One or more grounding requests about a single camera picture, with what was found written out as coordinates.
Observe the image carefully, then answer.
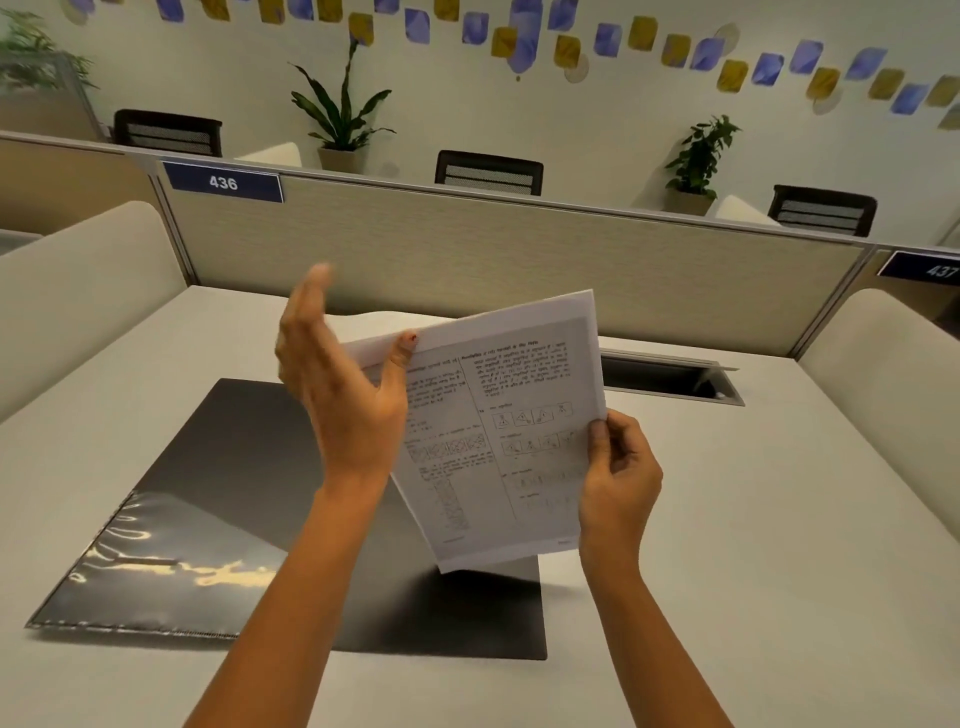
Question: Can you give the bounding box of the person's right hand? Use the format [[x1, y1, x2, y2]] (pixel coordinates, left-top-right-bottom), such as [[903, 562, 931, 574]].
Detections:
[[577, 409, 665, 560]]

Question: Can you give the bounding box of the person's left hand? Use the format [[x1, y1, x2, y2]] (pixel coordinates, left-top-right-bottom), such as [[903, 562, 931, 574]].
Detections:
[[275, 262, 420, 492]]

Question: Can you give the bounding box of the white printed paper sheet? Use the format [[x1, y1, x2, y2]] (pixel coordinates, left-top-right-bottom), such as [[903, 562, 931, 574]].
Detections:
[[341, 288, 609, 575]]

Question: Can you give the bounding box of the person's right forearm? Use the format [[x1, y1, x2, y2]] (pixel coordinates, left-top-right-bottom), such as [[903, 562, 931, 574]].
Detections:
[[581, 547, 732, 728]]

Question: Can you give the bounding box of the person's left forearm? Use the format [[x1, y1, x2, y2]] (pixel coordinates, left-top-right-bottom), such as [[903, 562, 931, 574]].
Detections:
[[183, 468, 399, 728]]

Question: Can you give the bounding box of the beige desk partition panel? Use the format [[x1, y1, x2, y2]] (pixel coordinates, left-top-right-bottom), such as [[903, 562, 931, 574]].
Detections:
[[0, 130, 163, 235], [795, 246, 960, 360], [150, 159, 890, 361]]

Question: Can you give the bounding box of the black file folder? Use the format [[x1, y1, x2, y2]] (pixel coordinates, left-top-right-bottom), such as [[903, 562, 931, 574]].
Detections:
[[26, 378, 549, 663]]

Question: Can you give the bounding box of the black mesh office chair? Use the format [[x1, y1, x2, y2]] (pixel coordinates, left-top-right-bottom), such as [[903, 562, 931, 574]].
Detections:
[[768, 183, 879, 239], [434, 149, 545, 198], [112, 108, 225, 158]]

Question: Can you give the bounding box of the tall leafy potted plant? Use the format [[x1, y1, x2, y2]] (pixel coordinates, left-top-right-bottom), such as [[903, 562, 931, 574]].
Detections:
[[288, 36, 398, 176]]

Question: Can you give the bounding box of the cream side divider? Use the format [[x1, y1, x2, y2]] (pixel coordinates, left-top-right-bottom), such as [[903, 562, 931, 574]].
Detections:
[[797, 288, 960, 543], [707, 194, 783, 228], [234, 141, 303, 169], [0, 200, 189, 423]]

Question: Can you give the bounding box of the blue number sign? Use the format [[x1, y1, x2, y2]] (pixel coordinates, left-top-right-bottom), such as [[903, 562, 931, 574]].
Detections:
[[162, 160, 285, 204], [876, 250, 960, 287]]

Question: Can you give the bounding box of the small bushy potted plant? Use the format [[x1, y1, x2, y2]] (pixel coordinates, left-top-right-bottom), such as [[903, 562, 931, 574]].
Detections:
[[663, 114, 743, 218]]

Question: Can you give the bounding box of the fern plant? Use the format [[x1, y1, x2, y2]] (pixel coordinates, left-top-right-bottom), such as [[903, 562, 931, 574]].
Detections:
[[0, 7, 100, 93]]

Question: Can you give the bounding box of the desk cable tray opening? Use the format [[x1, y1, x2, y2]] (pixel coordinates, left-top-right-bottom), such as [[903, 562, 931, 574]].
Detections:
[[600, 348, 747, 408]]

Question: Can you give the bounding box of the row of wall decals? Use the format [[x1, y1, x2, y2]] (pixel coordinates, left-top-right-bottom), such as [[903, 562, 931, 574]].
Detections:
[[63, 0, 960, 130]]

